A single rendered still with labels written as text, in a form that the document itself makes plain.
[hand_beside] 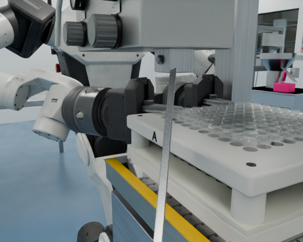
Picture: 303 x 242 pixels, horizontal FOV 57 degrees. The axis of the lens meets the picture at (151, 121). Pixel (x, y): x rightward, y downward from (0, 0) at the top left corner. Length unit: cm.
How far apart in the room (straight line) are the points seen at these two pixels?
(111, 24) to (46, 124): 31
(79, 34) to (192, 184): 24
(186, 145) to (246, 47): 39
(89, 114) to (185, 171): 21
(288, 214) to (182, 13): 20
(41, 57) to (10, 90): 474
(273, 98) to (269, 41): 134
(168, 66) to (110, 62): 57
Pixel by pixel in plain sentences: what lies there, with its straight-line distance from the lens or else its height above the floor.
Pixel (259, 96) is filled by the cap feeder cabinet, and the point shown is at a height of 70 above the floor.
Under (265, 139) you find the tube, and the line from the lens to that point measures 28.
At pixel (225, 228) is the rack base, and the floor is 95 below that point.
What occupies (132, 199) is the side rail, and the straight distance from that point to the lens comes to 39.
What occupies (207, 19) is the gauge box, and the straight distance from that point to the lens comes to 28.
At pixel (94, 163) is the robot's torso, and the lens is 85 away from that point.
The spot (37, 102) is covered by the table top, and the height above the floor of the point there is 83.
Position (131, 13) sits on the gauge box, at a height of 113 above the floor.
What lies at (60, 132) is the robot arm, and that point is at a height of 96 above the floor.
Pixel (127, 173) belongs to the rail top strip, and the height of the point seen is 93.
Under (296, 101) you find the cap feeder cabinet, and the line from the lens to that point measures 292.
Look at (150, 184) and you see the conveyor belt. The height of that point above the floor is 89.
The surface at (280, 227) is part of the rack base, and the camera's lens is 27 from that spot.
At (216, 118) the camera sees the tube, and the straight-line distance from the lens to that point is 36.
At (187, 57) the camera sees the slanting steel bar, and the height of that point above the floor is 109.
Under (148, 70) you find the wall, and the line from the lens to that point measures 620.
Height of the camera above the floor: 109
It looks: 13 degrees down
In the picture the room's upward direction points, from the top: straight up
